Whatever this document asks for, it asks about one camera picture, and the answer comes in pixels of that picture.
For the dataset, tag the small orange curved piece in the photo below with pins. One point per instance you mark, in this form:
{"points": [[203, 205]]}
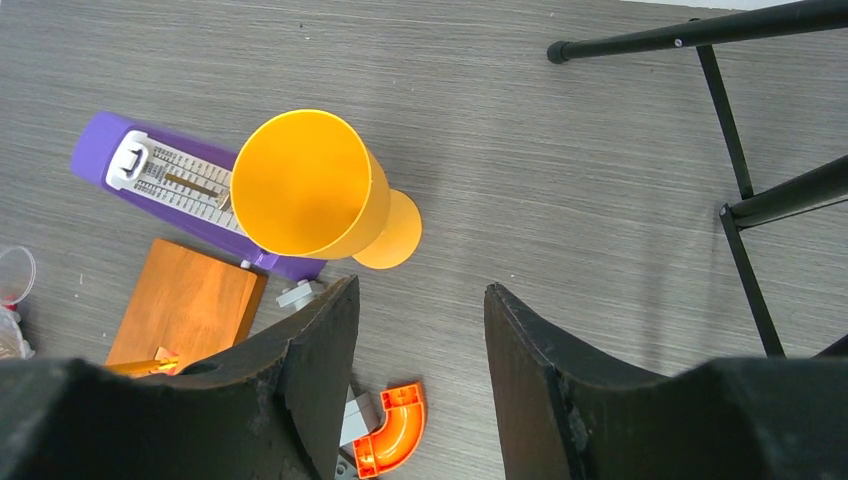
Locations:
{"points": [[398, 437]]}

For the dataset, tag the clear wine glass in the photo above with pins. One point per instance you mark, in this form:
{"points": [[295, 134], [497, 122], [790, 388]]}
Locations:
{"points": [[18, 273]]}

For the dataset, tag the gold wire glass rack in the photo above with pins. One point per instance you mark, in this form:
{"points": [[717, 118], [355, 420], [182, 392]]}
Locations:
{"points": [[186, 307]]}

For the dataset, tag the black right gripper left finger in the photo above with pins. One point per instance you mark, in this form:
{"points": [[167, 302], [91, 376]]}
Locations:
{"points": [[270, 407]]}

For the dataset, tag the purple metronome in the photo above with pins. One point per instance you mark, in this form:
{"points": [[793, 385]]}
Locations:
{"points": [[178, 179]]}

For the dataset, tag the orange plastic goblet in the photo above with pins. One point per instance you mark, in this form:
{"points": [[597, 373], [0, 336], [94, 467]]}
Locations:
{"points": [[306, 185]]}

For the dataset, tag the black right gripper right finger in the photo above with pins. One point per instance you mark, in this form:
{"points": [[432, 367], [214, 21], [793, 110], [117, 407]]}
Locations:
{"points": [[567, 410]]}

